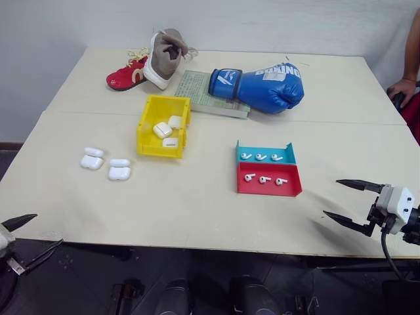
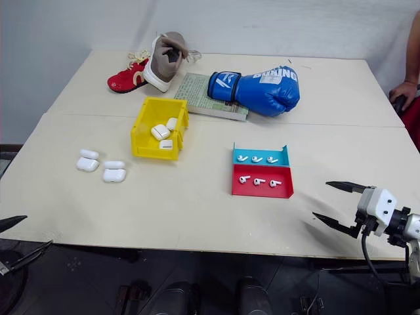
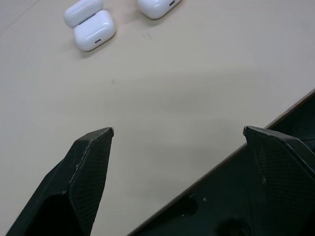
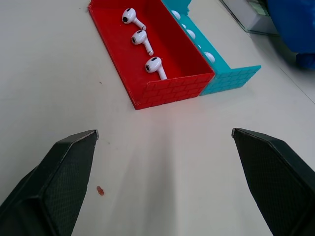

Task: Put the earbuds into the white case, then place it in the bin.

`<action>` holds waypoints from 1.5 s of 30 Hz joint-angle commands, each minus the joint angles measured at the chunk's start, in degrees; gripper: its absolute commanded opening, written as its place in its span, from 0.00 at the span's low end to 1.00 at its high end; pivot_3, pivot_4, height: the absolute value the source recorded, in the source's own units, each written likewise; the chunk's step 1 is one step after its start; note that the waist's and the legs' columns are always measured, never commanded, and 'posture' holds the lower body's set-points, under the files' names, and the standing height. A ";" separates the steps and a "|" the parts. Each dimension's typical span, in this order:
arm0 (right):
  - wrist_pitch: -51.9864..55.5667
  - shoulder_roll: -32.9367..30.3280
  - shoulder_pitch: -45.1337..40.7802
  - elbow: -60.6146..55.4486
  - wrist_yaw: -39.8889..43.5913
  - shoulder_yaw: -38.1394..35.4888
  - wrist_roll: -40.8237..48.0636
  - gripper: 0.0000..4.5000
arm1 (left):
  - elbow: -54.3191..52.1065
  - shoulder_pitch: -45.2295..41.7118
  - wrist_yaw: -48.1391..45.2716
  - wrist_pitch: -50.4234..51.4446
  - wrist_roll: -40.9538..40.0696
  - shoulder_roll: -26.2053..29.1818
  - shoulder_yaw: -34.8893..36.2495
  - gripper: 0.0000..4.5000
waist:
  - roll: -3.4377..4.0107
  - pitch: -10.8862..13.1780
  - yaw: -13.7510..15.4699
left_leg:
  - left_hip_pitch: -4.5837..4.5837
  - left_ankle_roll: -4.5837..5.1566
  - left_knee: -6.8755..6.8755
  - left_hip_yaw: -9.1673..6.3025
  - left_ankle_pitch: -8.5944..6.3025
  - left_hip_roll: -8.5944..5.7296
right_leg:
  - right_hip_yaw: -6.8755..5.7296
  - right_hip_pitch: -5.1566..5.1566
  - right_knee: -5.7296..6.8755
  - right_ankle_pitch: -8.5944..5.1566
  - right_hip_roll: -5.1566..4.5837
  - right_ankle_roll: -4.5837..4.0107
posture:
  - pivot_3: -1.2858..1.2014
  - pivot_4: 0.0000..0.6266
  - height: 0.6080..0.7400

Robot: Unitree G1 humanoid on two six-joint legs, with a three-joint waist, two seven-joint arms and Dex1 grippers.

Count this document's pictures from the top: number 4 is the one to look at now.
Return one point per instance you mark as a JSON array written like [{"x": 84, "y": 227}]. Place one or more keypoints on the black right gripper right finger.
[{"x": 278, "y": 177}]

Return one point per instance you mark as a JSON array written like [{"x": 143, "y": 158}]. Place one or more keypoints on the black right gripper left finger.
[{"x": 56, "y": 182}]

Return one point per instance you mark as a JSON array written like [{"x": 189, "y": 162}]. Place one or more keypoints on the teal brick-pattern tray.
[{"x": 229, "y": 77}]

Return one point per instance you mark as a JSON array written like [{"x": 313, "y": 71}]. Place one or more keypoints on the red brick-pattern tray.
[{"x": 157, "y": 81}]

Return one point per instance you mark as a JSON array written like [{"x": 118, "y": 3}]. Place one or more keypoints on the small red scrap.
[{"x": 100, "y": 190}]

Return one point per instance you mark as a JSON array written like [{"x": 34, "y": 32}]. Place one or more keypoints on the blue plastic bag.
[{"x": 292, "y": 27}]

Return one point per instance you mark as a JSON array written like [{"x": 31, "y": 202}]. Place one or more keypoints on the clear glass tray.
[{"x": 248, "y": 17}]

